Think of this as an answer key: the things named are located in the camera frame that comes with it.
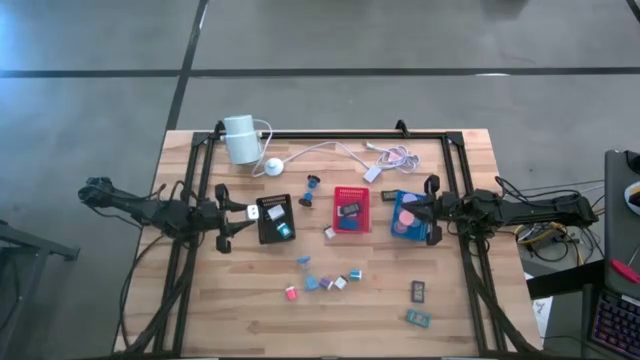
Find red plastic basket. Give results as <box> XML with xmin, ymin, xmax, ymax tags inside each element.
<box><xmin>333</xmin><ymin>186</ymin><xmax>372</xmax><ymax>235</ymax></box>

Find white paper sheet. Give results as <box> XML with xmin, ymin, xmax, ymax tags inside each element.
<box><xmin>530</xmin><ymin>295</ymin><xmax>554</xmax><ymax>329</ymax></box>

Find thin white projector cable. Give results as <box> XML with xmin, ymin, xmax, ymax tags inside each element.
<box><xmin>251</xmin><ymin>118</ymin><xmax>274</xmax><ymax>178</ymax></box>

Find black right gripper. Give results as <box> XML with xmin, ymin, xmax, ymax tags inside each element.
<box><xmin>412</xmin><ymin>173</ymin><xmax>460</xmax><ymax>247</ymax></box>

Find long white cable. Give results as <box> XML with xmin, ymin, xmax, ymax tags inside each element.
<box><xmin>280</xmin><ymin>140</ymin><xmax>371</xmax><ymax>172</ymax></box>

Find black aluminium frame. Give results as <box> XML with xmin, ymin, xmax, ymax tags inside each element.
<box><xmin>124</xmin><ymin>128</ymin><xmax>544</xmax><ymax>359</ymax></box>

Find tangled floor cables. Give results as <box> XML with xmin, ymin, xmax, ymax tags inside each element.
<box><xmin>514</xmin><ymin>219</ymin><xmax>604</xmax><ymax>264</ymax></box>

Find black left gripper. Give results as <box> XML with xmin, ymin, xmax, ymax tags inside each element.
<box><xmin>197</xmin><ymin>183</ymin><xmax>257</xmax><ymax>255</ymax></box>

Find blue sand timer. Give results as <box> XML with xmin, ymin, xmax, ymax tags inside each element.
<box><xmin>298</xmin><ymin>174</ymin><xmax>322</xmax><ymax>208</ymax></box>

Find black keyboard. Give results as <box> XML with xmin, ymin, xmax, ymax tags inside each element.
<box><xmin>591</xmin><ymin>291</ymin><xmax>640</xmax><ymax>360</ymax></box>

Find white and yellow roll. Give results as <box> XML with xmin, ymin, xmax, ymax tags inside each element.
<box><xmin>623</xmin><ymin>180</ymin><xmax>640</xmax><ymax>217</ymax></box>

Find grey metal table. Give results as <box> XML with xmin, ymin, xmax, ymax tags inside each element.
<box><xmin>0</xmin><ymin>219</ymin><xmax>81</xmax><ymax>360</ymax></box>

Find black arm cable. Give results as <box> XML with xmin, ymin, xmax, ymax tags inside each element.
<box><xmin>118</xmin><ymin>232</ymin><xmax>169</xmax><ymax>351</ymax></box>

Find black plastic basket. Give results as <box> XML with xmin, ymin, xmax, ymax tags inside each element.
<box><xmin>255</xmin><ymin>193</ymin><xmax>297</xmax><ymax>245</ymax></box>

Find blue plastic basket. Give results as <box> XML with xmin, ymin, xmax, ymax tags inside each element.
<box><xmin>390</xmin><ymin>189</ymin><xmax>432</xmax><ymax>244</ymax></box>

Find coiled white cable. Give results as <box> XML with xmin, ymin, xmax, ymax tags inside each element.
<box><xmin>364</xmin><ymin>141</ymin><xmax>422</xmax><ymax>175</ymax></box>

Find teal digital display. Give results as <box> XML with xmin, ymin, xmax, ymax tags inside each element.
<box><xmin>404</xmin><ymin>309</ymin><xmax>432</xmax><ymax>330</ymax></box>

